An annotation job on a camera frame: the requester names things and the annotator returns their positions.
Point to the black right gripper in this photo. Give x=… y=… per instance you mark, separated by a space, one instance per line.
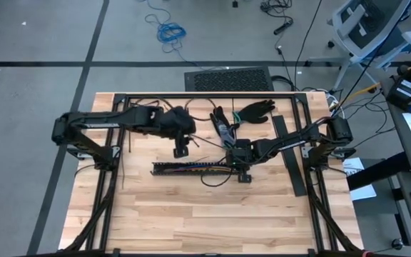
x=243 y=153

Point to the black raceway cover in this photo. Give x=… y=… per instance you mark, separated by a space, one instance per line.
x=291 y=157

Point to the grey office chair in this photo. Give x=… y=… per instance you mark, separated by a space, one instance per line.
x=366 y=32

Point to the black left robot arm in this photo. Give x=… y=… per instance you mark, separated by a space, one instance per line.
x=98 y=119

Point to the black power strip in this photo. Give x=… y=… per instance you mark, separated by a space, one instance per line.
x=283 y=28

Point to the black caster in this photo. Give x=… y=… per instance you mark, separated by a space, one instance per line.
x=397 y=244

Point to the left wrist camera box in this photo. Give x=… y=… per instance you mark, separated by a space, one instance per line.
x=181 y=150

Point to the grey black glove green cuff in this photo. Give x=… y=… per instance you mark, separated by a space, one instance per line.
x=223 y=128

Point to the black desk crossbar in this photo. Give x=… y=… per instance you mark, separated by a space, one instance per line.
x=376 y=171

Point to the small black floor object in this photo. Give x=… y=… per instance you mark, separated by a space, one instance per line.
x=235 y=3

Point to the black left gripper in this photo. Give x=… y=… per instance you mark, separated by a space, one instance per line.
x=175 y=123

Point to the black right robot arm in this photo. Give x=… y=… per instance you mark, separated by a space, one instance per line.
x=298 y=141

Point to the white paper sheet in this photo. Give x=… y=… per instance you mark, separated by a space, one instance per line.
x=364 y=192

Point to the black perforated panel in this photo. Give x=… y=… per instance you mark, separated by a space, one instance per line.
x=227 y=79

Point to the black labelled device box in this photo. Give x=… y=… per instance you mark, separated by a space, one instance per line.
x=403 y=89

